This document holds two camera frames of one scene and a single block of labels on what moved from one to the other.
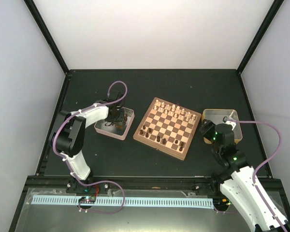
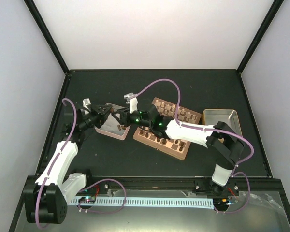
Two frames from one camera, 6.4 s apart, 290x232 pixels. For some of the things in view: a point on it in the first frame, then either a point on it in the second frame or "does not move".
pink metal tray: [115, 130] does not move
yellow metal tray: [216, 116] does not move
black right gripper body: [209, 127] → [128, 122]
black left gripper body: [118, 117] → [93, 119]
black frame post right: [265, 25] does not move
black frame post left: [46, 33] does not move
